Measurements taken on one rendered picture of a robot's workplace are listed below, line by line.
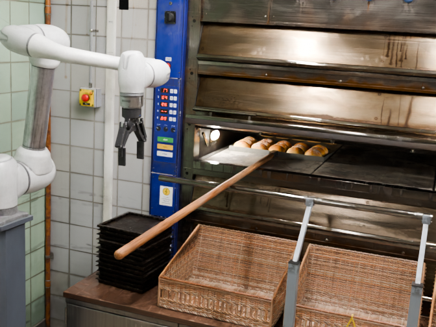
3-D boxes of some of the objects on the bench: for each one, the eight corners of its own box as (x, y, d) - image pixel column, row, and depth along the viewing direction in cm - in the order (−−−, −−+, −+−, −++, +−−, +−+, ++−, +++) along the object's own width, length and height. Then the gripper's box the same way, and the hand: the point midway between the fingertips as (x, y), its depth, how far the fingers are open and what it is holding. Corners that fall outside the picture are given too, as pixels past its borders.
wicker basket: (303, 294, 315) (307, 242, 310) (420, 316, 298) (427, 261, 292) (279, 336, 271) (285, 276, 265) (415, 365, 253) (424, 301, 247)
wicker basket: (194, 272, 336) (197, 222, 330) (298, 292, 317) (302, 240, 311) (154, 307, 291) (156, 250, 285) (271, 333, 272) (276, 273, 267)
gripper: (139, 102, 252) (139, 155, 257) (104, 109, 229) (105, 167, 234) (156, 104, 249) (155, 157, 254) (122, 111, 227) (122, 169, 232)
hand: (131, 159), depth 244 cm, fingers open, 13 cm apart
